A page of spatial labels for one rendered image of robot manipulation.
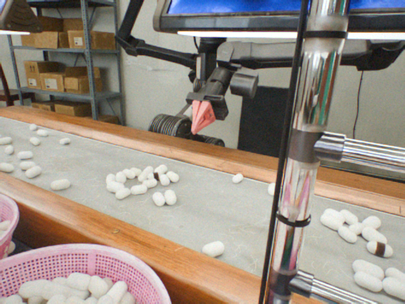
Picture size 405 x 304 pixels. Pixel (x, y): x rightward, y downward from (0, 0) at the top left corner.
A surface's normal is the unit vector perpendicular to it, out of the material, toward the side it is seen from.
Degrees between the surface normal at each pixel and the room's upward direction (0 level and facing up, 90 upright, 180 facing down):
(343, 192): 45
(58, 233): 90
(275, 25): 90
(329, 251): 0
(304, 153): 90
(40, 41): 77
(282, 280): 90
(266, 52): 55
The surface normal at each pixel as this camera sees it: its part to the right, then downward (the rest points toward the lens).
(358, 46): -0.40, -0.26
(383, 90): -0.41, 0.30
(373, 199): -0.31, -0.46
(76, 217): 0.04, -0.94
